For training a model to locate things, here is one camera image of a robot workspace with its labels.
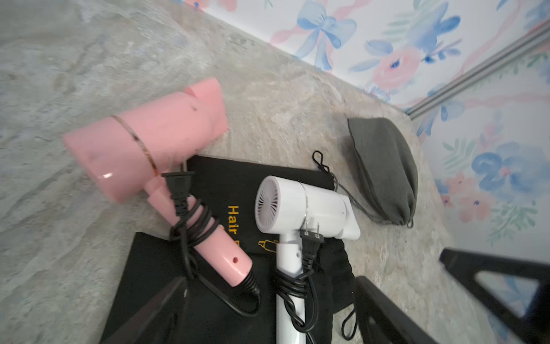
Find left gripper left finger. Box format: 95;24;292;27
102;277;189;344

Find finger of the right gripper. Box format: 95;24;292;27
440;248;549;343

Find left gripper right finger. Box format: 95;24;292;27
354;276;436;344

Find plain black pouch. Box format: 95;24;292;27
99;231;336;344

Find white hair dryer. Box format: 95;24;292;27
254;176;360;343

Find grey drawstring pouch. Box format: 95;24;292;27
312;117;420;229

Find pink hair dryer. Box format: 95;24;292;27
62;77;262;318

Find black pouch with gold logo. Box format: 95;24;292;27
185;156;355;343

